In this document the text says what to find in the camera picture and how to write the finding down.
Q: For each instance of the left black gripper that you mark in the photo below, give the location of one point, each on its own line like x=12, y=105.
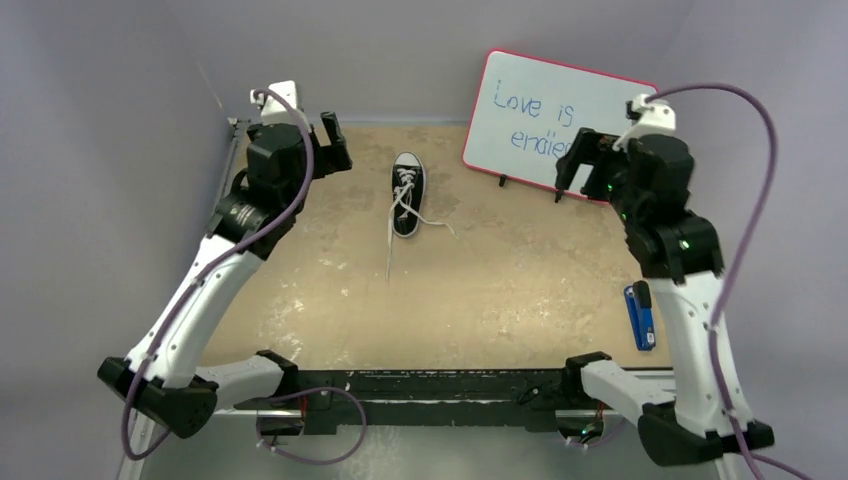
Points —
x=329, y=158

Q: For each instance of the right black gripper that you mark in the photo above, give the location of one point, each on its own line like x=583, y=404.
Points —
x=592, y=157

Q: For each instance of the white shoelace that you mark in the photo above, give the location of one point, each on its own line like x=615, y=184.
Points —
x=391, y=237

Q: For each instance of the black white canvas sneaker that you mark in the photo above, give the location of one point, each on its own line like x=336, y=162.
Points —
x=408, y=182

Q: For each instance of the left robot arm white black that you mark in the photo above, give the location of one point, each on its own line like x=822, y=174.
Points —
x=160, y=377

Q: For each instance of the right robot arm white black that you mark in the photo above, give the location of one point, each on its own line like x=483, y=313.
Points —
x=706, y=416

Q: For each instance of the blue black stapler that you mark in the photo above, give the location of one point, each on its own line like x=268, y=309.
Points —
x=638, y=301

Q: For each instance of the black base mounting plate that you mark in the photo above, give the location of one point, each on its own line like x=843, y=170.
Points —
x=535, y=400

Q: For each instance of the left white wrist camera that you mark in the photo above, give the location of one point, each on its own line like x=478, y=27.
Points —
x=279, y=103

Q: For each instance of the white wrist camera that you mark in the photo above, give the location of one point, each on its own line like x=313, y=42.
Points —
x=647, y=117
x=279, y=103

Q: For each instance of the whiteboard with pink frame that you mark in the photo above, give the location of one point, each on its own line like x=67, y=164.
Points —
x=528, y=111

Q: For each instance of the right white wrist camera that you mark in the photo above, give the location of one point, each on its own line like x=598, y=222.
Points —
x=647, y=117

